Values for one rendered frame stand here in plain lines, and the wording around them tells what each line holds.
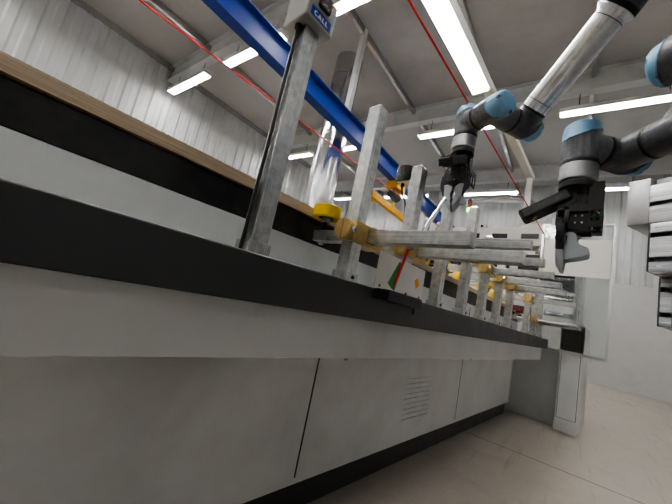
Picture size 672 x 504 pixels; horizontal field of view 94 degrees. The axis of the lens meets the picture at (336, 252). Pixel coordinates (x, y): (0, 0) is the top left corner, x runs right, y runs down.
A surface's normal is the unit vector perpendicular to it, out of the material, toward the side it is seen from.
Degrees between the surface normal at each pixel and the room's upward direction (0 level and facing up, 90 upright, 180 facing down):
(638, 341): 90
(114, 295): 90
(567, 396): 90
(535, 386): 90
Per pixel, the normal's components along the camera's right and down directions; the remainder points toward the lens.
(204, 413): 0.73, 0.05
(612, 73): -0.58, -0.25
